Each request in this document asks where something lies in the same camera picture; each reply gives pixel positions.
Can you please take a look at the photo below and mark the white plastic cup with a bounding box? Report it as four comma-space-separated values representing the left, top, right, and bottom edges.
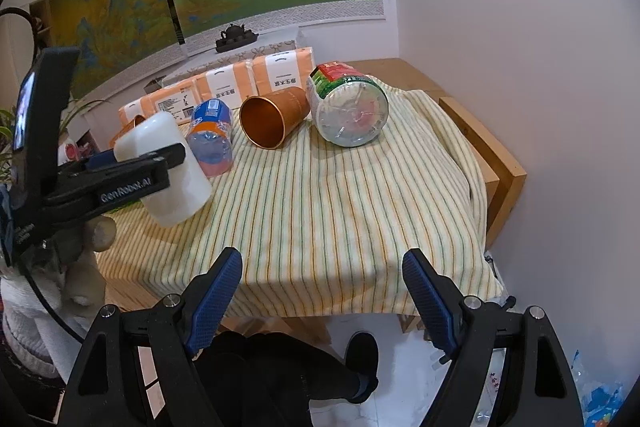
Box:
114, 112, 213, 228

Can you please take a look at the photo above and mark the orange cup far left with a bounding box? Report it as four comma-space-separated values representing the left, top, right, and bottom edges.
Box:
110, 115, 145, 148

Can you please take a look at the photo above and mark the copper cup with gold interior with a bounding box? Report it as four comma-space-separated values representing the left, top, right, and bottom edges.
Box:
239, 87, 310, 150

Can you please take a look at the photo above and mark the white gloved left hand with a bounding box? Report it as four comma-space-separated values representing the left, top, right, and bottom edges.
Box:
1, 216, 116, 381

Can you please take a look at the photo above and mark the wooden table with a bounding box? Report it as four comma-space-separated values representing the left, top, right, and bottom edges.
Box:
98, 56, 528, 343

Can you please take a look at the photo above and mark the orange white package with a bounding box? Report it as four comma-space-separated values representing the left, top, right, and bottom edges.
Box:
118, 98, 149, 127
195, 61, 258, 109
142, 78, 201, 124
252, 46, 316, 95

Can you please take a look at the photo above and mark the phone on left gripper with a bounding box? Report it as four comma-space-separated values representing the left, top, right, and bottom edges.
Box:
10, 46, 80, 208

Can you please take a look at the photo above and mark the blue orange plastic bottle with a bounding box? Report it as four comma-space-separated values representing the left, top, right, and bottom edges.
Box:
186, 98, 233, 178

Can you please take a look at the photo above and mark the spider plant in glazed pot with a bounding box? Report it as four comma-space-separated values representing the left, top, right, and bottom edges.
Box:
1, 98, 105, 185

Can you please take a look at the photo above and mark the striped yellow green tablecloth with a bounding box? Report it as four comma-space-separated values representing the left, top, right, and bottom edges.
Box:
94, 76, 507, 320

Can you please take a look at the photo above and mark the white lace table runner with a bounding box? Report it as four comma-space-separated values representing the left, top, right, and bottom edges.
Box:
160, 34, 300, 88

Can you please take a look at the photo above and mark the black teapot on tray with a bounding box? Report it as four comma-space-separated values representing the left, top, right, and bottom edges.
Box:
215, 24, 258, 53

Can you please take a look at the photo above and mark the green red wrapped bottle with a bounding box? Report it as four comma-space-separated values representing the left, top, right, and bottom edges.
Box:
306, 61, 390, 147

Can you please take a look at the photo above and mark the black cable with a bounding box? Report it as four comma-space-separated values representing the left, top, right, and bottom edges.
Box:
0, 5, 87, 346

